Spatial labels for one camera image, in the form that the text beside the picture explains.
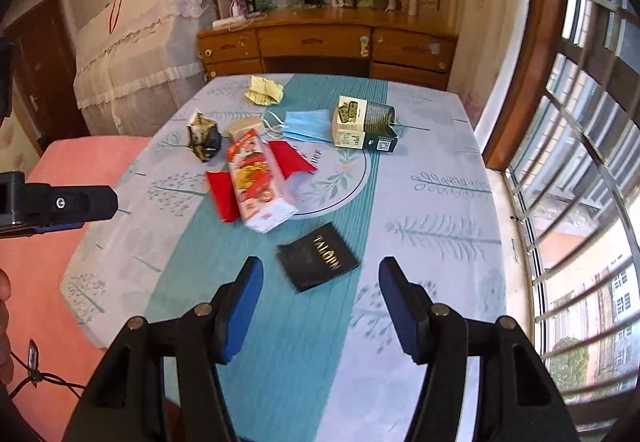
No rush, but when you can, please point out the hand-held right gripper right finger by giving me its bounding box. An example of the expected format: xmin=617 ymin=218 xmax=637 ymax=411
xmin=378 ymin=257 xmax=583 ymax=442

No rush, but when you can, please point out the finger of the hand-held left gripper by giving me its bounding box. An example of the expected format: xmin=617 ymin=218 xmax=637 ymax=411
xmin=0 ymin=221 xmax=85 ymax=239

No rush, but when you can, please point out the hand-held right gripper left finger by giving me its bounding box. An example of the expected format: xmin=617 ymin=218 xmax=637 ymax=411
xmin=62 ymin=256 xmax=265 ymax=442

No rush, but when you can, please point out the black packet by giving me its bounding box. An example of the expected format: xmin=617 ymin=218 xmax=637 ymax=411
xmin=276 ymin=222 xmax=361 ymax=293

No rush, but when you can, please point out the blue face mask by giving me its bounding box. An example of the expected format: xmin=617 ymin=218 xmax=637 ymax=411
xmin=262 ymin=109 xmax=336 ymax=145

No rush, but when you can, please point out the yellow paper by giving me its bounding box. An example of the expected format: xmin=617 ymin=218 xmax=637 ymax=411
xmin=244 ymin=76 xmax=286 ymax=106

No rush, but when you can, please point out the person's left hand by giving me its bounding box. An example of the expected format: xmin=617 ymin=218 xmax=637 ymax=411
xmin=0 ymin=268 xmax=15 ymax=385

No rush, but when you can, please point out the pink blanket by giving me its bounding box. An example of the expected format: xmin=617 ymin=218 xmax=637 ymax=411
xmin=0 ymin=136 xmax=153 ymax=442

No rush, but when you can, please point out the leaf printed teal tablecloth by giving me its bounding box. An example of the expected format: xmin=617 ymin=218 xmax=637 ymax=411
xmin=59 ymin=73 xmax=506 ymax=442

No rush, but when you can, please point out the red and white carton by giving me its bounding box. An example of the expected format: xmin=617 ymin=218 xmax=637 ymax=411
xmin=226 ymin=129 xmax=300 ymax=233

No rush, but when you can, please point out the brown wooden door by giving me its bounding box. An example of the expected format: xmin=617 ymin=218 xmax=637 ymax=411
xmin=4 ymin=0 xmax=91 ymax=157

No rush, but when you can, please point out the crumpled dark foil wrapper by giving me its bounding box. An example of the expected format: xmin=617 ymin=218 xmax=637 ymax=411
xmin=187 ymin=112 xmax=223 ymax=163

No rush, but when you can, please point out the red paper envelope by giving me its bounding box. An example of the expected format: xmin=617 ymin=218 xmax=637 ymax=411
xmin=206 ymin=140 xmax=321 ymax=224

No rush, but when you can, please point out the white lace covered cabinet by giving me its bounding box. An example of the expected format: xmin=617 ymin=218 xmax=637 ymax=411
xmin=74 ymin=0 xmax=221 ymax=137

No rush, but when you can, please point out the small beige box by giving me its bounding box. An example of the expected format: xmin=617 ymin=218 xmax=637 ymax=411
xmin=227 ymin=117 xmax=266 ymax=140

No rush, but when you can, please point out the dark green and cream box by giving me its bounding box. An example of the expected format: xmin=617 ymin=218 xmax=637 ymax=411
xmin=331 ymin=95 xmax=401 ymax=154

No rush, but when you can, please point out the window with metal grille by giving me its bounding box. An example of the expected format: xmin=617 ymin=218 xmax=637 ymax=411
xmin=505 ymin=0 xmax=640 ymax=423

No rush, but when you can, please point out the wooden desk with drawers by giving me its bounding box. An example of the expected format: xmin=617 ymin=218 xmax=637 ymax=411
xmin=196 ymin=8 xmax=458 ymax=91

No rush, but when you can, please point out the black cord with tag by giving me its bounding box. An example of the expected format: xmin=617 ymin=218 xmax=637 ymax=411
xmin=9 ymin=339 xmax=88 ymax=398

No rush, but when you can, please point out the brown wooden window frame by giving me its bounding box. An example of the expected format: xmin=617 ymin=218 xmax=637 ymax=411
xmin=482 ymin=0 xmax=568 ymax=173

